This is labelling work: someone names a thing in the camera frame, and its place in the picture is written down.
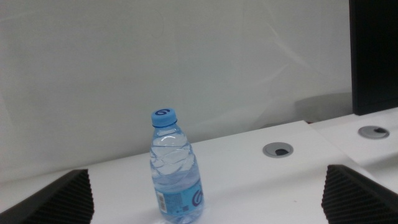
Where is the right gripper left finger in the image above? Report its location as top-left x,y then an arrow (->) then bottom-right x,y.
0,169 -> 95,224

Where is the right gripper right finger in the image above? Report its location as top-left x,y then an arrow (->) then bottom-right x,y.
321,164 -> 398,224

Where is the clear water bottle blue cap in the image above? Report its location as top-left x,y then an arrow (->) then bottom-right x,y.
149,108 -> 205,224

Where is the black monitor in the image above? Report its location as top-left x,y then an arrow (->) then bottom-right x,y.
348,0 -> 398,116

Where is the white backdrop curtain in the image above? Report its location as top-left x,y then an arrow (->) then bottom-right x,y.
0,0 -> 354,184

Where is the grey round cable grommet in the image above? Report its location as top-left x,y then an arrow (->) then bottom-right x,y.
262,142 -> 294,159
358,125 -> 391,140

